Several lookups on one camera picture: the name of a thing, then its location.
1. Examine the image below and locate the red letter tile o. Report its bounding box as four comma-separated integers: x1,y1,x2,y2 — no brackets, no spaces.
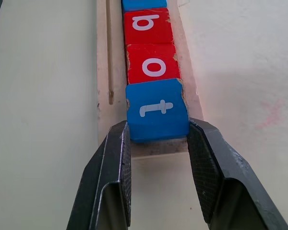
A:
125,43,182,86

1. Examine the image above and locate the blue t letter block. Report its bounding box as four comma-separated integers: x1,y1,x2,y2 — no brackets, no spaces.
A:
125,78,191,145

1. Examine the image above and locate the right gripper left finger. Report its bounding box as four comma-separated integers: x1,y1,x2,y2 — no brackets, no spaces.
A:
66,120,132,230

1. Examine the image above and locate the wooden letter tray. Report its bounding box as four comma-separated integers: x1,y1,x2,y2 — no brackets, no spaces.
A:
96,0,207,159

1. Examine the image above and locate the red letter tile b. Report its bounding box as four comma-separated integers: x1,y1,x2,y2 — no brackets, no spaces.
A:
122,7,175,46

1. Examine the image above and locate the blue letter tile o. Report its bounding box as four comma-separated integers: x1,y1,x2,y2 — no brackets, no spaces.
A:
121,0,169,13

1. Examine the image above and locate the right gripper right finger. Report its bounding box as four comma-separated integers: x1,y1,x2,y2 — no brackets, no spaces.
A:
186,118,288,230

